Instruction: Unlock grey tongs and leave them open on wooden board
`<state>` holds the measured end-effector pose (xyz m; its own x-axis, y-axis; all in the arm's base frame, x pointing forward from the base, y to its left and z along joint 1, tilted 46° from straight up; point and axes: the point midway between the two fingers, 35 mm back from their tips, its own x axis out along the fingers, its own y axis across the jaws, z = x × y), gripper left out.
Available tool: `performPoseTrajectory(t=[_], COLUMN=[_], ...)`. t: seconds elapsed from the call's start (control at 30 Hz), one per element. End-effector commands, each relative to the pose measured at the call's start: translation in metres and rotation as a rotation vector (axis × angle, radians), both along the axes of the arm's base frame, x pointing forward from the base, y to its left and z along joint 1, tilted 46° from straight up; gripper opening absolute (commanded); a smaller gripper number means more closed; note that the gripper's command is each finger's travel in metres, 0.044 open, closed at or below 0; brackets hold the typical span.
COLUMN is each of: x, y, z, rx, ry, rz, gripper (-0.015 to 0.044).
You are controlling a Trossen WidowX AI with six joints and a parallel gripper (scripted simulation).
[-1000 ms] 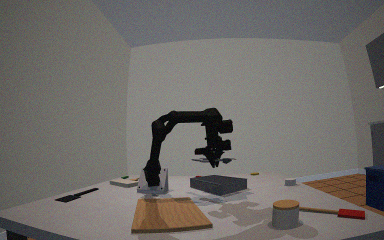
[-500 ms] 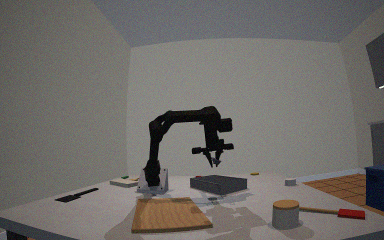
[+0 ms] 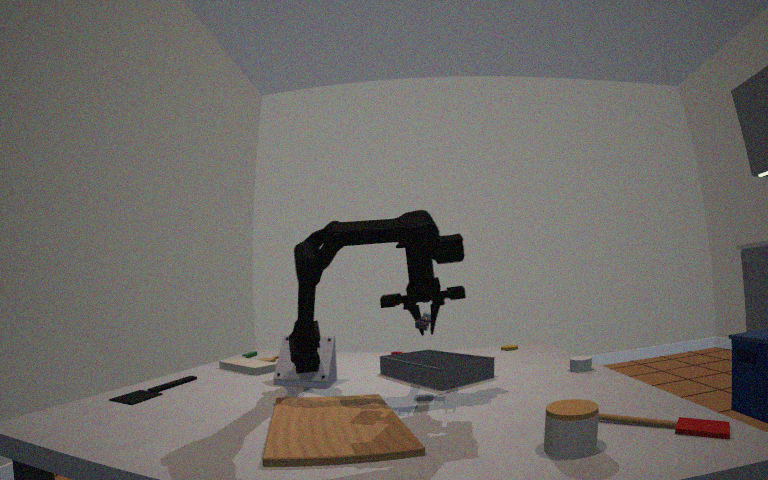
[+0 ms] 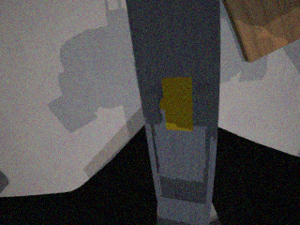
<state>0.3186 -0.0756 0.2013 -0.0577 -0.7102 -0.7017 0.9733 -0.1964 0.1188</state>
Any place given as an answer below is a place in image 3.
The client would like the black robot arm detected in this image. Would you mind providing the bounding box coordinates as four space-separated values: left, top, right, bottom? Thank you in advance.
289 210 464 374

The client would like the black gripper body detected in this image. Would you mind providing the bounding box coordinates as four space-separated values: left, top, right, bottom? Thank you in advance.
380 265 465 308

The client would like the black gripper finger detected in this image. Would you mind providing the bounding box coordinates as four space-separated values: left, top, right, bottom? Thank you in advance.
430 301 445 335
404 305 424 336

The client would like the grey saucepan with brown lid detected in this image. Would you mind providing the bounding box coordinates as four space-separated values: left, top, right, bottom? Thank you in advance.
544 399 599 460

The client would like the grey short cylinder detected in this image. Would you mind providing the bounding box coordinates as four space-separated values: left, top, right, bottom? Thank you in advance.
569 356 592 373

